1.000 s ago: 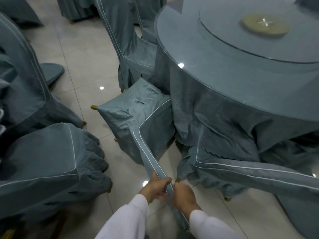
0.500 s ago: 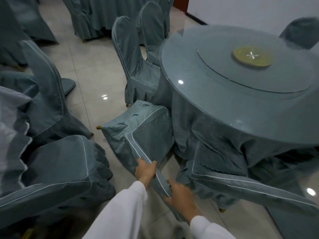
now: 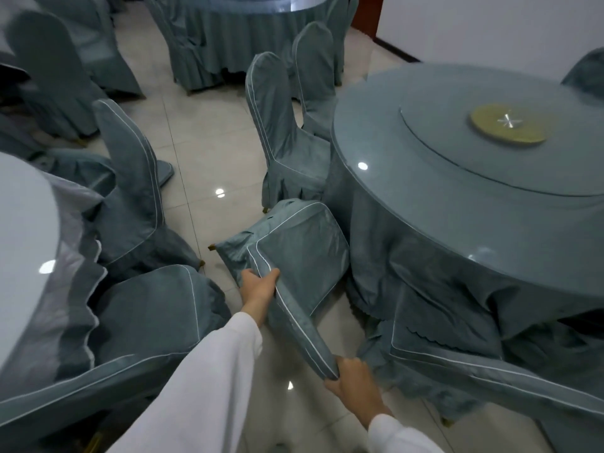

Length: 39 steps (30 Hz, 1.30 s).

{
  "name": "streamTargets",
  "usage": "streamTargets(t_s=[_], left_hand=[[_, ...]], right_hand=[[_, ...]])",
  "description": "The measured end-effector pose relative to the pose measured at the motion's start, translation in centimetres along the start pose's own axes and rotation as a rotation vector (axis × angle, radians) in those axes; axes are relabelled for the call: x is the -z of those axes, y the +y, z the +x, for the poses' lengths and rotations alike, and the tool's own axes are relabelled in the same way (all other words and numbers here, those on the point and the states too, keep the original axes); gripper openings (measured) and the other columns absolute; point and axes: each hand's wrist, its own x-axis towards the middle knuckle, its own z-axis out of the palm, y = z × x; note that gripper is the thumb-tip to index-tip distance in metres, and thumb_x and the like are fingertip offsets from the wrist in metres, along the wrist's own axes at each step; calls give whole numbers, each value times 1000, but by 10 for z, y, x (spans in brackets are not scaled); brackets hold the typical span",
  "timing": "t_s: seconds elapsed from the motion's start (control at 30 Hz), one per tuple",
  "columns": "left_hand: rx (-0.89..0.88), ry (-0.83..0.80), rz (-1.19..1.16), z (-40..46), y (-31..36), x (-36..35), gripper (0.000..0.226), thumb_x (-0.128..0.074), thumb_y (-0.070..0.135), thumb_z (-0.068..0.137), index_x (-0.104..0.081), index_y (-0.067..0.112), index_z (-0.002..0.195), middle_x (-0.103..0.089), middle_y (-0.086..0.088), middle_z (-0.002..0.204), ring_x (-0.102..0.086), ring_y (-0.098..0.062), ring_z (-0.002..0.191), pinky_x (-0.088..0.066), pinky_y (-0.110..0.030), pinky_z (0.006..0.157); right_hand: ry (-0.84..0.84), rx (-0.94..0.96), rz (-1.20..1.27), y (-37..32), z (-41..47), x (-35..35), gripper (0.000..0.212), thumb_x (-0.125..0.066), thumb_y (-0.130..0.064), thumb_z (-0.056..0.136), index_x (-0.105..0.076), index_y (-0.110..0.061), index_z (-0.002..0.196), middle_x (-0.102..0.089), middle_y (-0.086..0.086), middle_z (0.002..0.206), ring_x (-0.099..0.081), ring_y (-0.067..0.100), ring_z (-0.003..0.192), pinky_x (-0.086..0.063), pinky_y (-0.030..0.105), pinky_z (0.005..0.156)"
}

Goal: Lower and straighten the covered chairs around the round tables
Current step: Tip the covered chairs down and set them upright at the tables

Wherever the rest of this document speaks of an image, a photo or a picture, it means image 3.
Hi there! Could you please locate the person's left hand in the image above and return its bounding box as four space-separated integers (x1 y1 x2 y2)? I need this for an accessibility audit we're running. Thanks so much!
238 267 282 328

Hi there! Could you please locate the person's right hand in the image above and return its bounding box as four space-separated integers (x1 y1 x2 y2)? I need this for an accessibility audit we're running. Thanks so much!
323 355 394 431

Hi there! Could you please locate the person's right forearm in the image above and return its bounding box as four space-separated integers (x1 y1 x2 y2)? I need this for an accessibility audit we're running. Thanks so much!
366 413 447 453

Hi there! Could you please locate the person's left forearm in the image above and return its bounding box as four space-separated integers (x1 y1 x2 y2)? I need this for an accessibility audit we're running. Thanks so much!
106 311 264 453

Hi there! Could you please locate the teal tablecloth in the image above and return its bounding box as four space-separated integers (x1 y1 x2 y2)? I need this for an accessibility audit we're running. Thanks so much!
325 150 604 354

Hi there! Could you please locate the round teal table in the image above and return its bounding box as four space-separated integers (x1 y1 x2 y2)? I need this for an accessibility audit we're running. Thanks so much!
325 62 604 345
155 0 352 92

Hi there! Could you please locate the round white clothed table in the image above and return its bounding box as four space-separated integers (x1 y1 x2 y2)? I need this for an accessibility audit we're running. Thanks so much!
0 150 109 373

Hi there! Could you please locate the round glass turntable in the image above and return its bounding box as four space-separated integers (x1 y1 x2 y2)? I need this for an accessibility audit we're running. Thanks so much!
400 87 604 198

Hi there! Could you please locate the gold turntable hub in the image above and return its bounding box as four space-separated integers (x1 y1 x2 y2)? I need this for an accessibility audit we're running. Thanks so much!
468 103 557 147

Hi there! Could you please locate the red wooden door frame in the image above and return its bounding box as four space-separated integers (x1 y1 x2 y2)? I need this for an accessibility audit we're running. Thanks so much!
350 0 386 41

